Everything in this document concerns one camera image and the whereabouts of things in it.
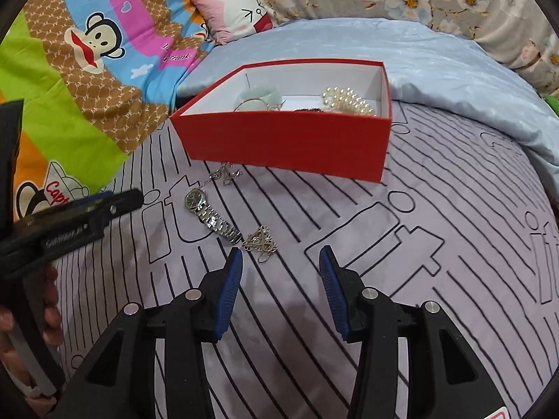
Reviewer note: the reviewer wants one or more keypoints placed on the person's left hand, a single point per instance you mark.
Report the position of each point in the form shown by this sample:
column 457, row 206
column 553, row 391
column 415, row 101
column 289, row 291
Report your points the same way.
column 54, row 305

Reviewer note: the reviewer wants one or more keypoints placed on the red cardboard box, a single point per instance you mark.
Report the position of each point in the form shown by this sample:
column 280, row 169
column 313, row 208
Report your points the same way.
column 284, row 139

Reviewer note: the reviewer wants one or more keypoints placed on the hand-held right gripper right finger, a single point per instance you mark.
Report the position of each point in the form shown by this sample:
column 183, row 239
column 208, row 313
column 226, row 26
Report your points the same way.
column 334, row 297

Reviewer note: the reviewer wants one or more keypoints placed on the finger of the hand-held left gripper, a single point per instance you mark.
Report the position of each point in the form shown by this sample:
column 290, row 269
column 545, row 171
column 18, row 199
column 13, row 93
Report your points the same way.
column 87, row 222

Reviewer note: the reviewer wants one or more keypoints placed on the colourful cartoon monkey blanket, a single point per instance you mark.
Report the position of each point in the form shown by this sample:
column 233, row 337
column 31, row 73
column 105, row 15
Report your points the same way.
column 87, row 74

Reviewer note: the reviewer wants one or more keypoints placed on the pale green jade bangle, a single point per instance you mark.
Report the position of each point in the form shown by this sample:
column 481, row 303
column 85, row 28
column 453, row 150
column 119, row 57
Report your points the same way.
column 262, row 92

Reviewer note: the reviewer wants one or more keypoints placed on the pink cartoon pillow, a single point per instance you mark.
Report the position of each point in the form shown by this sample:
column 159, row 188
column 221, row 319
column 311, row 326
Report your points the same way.
column 231, row 13

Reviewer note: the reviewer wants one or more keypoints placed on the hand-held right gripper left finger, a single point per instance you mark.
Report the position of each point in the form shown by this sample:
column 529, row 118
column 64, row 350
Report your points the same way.
column 227, row 297

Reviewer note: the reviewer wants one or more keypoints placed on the light blue blanket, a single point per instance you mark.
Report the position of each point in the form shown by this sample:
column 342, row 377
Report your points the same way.
column 436, row 65

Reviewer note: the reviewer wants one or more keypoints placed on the silver metal wristwatch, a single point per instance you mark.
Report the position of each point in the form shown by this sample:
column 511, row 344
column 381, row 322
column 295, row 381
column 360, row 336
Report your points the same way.
column 195, row 198

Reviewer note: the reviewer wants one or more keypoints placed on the green object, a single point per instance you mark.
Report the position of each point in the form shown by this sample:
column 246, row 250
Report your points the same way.
column 552, row 105

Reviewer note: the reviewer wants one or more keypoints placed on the thin gold bangle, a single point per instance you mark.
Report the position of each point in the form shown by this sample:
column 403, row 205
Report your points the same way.
column 251, row 99

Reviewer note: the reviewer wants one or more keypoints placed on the grey striped bed sheet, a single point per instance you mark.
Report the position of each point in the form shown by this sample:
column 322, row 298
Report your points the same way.
column 436, row 248

